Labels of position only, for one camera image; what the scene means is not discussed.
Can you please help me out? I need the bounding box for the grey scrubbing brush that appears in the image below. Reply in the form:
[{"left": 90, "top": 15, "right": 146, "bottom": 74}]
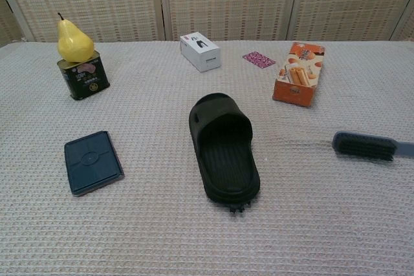
[{"left": 332, "top": 131, "right": 414, "bottom": 162}]

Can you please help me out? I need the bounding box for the black slipper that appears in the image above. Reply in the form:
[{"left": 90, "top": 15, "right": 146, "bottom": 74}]
[{"left": 188, "top": 93, "right": 261, "bottom": 215}]

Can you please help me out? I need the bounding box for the white product box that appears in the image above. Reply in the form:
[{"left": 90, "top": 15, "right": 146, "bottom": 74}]
[{"left": 180, "top": 32, "right": 222, "bottom": 73}]

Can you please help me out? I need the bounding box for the pink patterned card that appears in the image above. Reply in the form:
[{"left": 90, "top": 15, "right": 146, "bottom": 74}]
[{"left": 242, "top": 50, "right": 278, "bottom": 69}]

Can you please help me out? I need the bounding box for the orange snack box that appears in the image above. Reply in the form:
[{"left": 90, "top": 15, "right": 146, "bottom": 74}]
[{"left": 272, "top": 41, "right": 326, "bottom": 109}]

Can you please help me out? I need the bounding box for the dark blue flat case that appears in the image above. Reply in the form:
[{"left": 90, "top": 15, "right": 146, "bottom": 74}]
[{"left": 63, "top": 130, "right": 125, "bottom": 197}]

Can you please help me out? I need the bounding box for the black tin can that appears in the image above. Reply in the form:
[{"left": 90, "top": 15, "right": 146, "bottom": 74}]
[{"left": 57, "top": 50, "right": 111, "bottom": 101}]

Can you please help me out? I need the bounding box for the beige waffle tablecloth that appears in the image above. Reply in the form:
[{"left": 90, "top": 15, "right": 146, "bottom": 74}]
[{"left": 0, "top": 40, "right": 414, "bottom": 276}]

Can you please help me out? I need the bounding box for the yellow pear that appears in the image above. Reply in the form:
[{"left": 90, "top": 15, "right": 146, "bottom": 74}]
[{"left": 57, "top": 12, "right": 95, "bottom": 63}]

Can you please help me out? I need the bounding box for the woven folding screen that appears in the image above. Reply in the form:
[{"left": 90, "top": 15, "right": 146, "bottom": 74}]
[{"left": 0, "top": 0, "right": 414, "bottom": 47}]

